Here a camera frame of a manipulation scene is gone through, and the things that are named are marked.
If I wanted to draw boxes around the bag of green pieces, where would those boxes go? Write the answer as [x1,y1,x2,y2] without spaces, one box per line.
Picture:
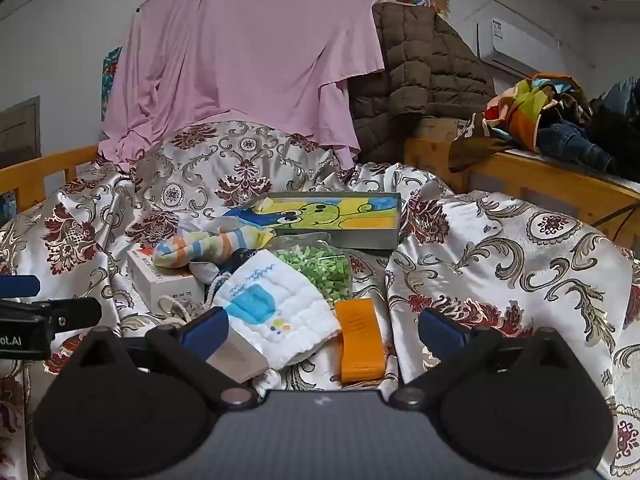
[272,245,353,306]

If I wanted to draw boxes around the white air conditioner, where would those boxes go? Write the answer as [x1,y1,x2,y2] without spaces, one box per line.
[476,19,596,78]

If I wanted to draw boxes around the blue jeans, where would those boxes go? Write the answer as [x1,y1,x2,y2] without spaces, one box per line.
[537,120,618,173]

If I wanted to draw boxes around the white box with orange print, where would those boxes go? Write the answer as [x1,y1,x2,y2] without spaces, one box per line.
[126,247,206,313]

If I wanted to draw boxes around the dark blue sock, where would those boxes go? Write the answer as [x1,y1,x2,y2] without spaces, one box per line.
[227,246,266,268]

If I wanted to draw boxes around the pink bed sheet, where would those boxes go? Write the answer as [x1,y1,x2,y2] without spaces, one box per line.
[97,0,396,171]

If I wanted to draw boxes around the brown quilted jacket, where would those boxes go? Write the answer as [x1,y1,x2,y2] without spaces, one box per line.
[347,2,496,166]

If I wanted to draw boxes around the striped sock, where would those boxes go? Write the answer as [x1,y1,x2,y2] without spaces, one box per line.
[152,226,276,281]

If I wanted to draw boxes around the floral satin blanket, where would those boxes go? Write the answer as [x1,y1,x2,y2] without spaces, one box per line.
[0,120,640,480]

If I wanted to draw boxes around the cream braided cord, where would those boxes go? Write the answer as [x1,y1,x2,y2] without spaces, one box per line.
[157,275,221,331]

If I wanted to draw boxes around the dark jacket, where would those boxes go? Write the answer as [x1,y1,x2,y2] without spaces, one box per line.
[590,77,640,181]

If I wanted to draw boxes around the wooden bed rail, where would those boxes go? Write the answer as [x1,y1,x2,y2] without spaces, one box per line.
[0,145,101,211]

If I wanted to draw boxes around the blue wall poster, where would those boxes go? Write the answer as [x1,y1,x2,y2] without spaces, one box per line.
[101,47,123,121]

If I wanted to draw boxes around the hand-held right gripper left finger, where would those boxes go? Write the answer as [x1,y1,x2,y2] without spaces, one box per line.
[75,306,261,408]

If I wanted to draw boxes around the orange cloth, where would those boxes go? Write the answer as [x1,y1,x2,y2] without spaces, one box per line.
[334,298,387,383]

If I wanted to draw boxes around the cardboard box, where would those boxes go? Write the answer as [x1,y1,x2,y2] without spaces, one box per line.
[412,117,473,142]

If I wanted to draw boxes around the grey wall panel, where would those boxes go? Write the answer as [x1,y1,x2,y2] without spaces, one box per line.
[0,95,41,168]

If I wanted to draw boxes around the wooden bed frame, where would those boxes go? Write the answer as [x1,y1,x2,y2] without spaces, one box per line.
[404,137,640,256]

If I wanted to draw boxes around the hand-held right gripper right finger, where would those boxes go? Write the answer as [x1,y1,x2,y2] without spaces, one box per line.
[387,308,576,407]

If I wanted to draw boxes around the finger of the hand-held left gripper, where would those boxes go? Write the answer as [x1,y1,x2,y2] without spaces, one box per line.
[0,296,103,333]
[0,275,42,302]

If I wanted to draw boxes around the white cloth with blue print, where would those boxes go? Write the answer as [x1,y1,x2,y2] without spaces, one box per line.
[212,250,342,368]

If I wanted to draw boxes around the olive brown cloth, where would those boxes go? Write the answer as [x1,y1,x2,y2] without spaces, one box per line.
[447,112,511,173]

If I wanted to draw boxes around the colourful patchwork cloth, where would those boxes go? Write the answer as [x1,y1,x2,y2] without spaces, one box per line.
[487,72,593,153]

